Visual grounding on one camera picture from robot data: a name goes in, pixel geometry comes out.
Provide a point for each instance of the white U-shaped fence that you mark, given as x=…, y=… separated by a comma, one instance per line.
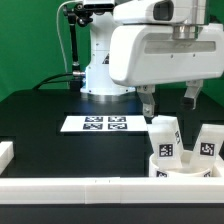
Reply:
x=107, y=190

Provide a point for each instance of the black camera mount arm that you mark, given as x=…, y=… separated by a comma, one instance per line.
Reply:
x=76, y=16

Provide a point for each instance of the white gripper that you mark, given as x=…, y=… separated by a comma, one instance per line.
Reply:
x=165, y=41

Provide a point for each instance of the white fiducial marker sheet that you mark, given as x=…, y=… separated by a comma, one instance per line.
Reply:
x=111, y=123

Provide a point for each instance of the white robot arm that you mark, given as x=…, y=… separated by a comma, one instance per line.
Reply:
x=102, y=30

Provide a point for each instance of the white camera on mount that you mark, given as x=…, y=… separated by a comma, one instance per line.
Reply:
x=99, y=4

